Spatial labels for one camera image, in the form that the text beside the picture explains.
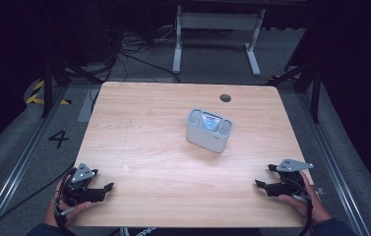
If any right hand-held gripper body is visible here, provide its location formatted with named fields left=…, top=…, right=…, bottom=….
left=271, top=157, right=315, bottom=198

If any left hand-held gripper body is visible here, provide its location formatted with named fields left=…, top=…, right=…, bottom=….
left=59, top=161, right=107, bottom=207

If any grey toothbrush holder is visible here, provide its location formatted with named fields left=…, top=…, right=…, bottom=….
left=185, top=107, right=235, bottom=154

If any white toothpaste tube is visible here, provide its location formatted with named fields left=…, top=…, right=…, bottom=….
left=201, top=111, right=222, bottom=133

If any person's right hand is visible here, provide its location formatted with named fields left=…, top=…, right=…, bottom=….
left=276, top=171, right=333, bottom=226

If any person's left hand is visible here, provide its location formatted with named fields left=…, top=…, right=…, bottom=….
left=43, top=178, right=94, bottom=228

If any grey floor plate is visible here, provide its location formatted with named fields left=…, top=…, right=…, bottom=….
left=77, top=86, right=102, bottom=123

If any black metal stand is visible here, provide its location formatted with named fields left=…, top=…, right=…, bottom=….
left=269, top=62, right=323, bottom=125
left=39, top=53, right=104, bottom=119

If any yellow black floor tape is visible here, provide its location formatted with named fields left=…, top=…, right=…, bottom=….
left=25, top=80, right=73, bottom=106

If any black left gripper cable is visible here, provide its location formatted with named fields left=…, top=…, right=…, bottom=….
left=52, top=166, right=80, bottom=236

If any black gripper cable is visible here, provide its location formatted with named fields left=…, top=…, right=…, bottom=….
left=298, top=193, right=315, bottom=236
left=52, top=166, right=80, bottom=236

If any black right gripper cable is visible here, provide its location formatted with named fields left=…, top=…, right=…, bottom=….
left=298, top=193, right=315, bottom=236

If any metal floor rail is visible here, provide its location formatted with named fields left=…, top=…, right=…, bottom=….
left=295, top=91, right=371, bottom=236
left=0, top=86, right=70, bottom=236

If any long black floor cable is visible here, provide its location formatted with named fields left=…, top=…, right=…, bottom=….
left=0, top=160, right=77, bottom=236

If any bundle of black floor cables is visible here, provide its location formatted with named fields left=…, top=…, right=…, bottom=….
left=89, top=28, right=181, bottom=114

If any white desk frame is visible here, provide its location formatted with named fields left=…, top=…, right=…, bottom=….
left=171, top=4, right=267, bottom=78

